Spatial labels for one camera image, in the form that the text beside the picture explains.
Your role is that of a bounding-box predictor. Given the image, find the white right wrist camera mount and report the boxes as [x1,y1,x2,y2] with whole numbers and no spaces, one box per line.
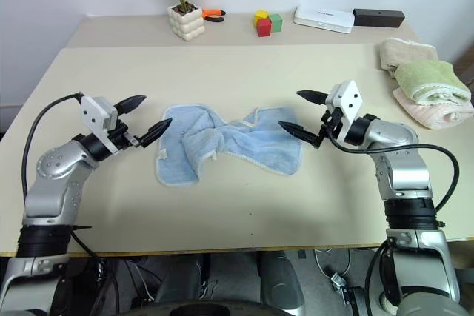
[324,79,365,144]

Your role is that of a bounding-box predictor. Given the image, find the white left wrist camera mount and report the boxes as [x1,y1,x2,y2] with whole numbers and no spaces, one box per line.
[80,95,121,155]

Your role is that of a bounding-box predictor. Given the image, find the folded green towel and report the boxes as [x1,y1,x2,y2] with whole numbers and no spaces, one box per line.
[392,59,472,107]

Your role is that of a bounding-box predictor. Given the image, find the red wooden block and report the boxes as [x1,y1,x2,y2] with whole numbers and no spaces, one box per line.
[256,17,273,38]

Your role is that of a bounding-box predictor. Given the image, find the yellow wooden block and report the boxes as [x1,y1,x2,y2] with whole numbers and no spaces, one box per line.
[253,9,271,28]

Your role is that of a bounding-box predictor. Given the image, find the grey rounded shape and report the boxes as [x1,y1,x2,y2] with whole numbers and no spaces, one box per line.
[256,250,307,315]

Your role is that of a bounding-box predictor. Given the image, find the folded pink towel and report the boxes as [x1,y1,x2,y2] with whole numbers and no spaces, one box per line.
[392,86,474,131]

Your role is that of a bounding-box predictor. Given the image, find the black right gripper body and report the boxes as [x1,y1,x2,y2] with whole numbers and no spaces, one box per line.
[318,106,347,144]

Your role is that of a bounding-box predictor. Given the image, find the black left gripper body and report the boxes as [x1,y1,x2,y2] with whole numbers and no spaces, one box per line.
[109,118,144,154]

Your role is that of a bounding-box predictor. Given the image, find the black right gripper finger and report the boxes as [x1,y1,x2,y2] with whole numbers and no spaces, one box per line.
[296,89,329,107]
[278,120,323,149]

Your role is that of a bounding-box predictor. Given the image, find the flat white box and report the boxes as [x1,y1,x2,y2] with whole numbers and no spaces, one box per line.
[293,5,356,35]

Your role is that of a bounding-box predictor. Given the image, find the green plant in white pot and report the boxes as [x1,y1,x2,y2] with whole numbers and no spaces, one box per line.
[144,0,207,43]

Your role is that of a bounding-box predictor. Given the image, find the orange-handled pliers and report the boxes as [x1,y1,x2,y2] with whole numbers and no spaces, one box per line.
[201,8,227,24]

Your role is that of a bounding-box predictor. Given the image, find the long black box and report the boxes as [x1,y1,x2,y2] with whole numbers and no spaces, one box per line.
[352,7,406,29]

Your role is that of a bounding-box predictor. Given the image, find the folded beige towel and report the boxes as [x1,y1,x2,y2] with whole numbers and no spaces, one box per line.
[378,37,440,77]

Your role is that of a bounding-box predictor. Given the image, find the light blue towel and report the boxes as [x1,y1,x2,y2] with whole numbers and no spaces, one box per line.
[154,104,305,189]

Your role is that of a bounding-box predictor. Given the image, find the green wooden block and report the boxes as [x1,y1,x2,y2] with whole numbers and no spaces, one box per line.
[268,13,284,33]

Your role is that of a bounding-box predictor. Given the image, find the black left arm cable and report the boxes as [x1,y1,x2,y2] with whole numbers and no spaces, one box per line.
[21,91,101,260]

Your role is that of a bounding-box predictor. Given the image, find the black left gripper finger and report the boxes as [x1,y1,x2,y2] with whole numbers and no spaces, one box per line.
[113,94,147,115]
[138,117,174,148]

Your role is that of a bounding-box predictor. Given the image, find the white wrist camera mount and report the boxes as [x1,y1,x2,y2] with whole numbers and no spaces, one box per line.
[80,95,121,155]
[324,79,365,144]

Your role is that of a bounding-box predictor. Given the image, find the thin white cable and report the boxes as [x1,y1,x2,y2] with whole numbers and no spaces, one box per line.
[313,246,353,284]

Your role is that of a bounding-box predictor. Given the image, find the small metal connector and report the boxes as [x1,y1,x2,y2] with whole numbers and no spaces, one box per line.
[329,271,347,292]

